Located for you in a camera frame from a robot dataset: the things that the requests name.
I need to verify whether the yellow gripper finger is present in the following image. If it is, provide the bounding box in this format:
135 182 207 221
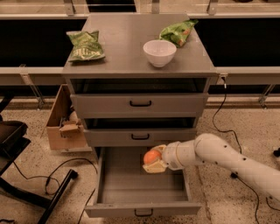
143 159 167 173
152 144 166 153

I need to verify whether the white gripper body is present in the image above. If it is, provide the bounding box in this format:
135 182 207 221
162 142 184 171

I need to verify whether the orange fruit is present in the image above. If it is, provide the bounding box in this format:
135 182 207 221
143 150 161 165

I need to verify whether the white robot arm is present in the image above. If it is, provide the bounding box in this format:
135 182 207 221
143 133 280 201

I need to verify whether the grey middle drawer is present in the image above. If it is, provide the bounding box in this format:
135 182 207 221
84 128 196 147

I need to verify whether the grey open bottom drawer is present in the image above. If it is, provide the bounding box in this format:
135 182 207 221
85 147 200 218

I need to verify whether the grey top drawer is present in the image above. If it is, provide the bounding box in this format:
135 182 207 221
71 94 207 118

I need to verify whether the grey drawer cabinet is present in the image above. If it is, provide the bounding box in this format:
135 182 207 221
61 12 219 161

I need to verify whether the white ceramic bowl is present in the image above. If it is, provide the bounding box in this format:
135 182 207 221
143 40 177 67

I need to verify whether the cardboard box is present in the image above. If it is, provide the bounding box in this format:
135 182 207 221
46 84 88 150

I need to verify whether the green chip bag right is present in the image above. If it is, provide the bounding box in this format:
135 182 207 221
159 19 198 48

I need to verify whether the green chip bag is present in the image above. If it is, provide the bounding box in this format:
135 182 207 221
66 30 105 62
159 19 198 48

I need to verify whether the green chip bag left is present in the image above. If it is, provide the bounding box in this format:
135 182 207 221
66 30 105 62

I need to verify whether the black office chair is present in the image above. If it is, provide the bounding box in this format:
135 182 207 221
0 100 81 224

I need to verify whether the black power adapter cable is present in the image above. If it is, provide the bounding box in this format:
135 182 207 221
212 84 261 224

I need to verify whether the black cable right edge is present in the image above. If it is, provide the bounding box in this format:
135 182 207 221
265 147 280 213

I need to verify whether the black floor cable left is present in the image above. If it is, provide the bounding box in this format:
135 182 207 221
11 157 99 224

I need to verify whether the metal railing frame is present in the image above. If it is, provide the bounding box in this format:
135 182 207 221
0 0 280 110

